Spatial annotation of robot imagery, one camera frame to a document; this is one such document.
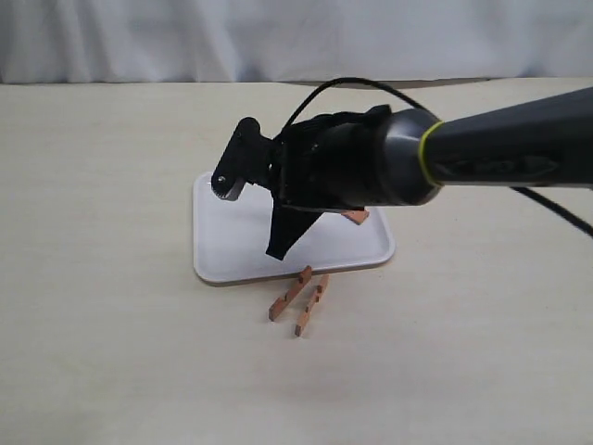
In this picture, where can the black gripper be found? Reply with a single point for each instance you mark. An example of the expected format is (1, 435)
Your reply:
(326, 163)

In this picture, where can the notched wooden piece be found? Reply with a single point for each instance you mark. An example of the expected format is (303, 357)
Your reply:
(315, 297)
(356, 216)
(280, 304)

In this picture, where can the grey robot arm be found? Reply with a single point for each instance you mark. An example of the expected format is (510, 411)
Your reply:
(543, 143)

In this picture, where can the white plastic tray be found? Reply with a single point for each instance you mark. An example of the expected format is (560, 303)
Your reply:
(230, 239)

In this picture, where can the white backdrop cloth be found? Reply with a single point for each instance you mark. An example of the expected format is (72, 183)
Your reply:
(291, 41)

